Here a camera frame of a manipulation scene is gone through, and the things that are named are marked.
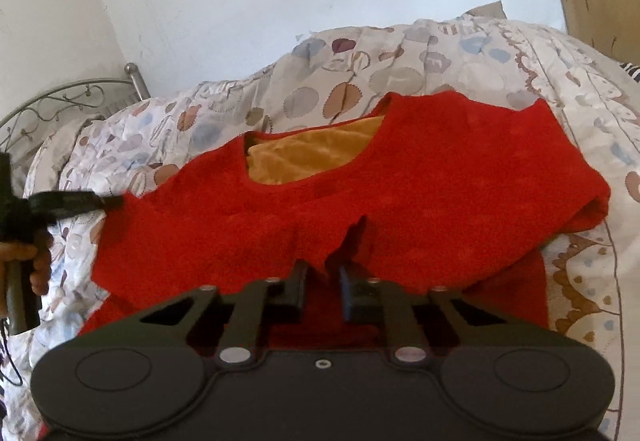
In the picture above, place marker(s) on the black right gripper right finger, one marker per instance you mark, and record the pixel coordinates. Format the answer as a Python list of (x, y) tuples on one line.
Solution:
[(496, 374)]

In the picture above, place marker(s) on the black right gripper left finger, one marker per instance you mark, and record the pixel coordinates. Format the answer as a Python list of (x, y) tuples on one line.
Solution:
[(131, 376)]

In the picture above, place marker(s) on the red knit sweater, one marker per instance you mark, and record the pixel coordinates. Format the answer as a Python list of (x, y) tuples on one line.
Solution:
[(445, 192)]

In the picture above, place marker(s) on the person's left hand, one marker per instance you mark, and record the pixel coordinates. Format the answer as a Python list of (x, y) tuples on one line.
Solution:
[(39, 253)]

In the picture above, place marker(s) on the metal bed headboard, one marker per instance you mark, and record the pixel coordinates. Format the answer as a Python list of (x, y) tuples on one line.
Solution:
[(25, 128)]

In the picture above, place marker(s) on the striped black white cloth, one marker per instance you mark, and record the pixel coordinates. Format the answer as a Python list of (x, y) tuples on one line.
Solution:
[(632, 70)]

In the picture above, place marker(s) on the patterned floral bed quilt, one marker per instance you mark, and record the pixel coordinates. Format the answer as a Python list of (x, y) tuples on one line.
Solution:
[(339, 74)]

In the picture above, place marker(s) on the beige pillow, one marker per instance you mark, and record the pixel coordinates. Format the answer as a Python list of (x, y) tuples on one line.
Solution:
[(489, 10)]

